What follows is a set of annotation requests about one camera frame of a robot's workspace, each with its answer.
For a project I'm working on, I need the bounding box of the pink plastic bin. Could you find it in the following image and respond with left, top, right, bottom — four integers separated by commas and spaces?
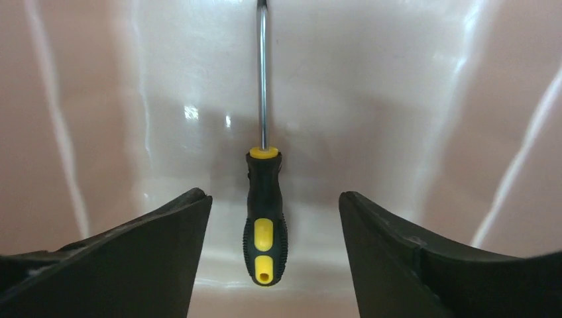
1, 1, 561, 317

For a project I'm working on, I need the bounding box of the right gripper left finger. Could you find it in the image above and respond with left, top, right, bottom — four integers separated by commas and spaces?
1, 188, 213, 317

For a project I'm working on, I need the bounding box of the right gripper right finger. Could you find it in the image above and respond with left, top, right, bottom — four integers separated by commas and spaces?
339, 191, 561, 317

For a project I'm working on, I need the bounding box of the black yellow screwdriver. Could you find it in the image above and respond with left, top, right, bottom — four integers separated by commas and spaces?
243, 1, 288, 287

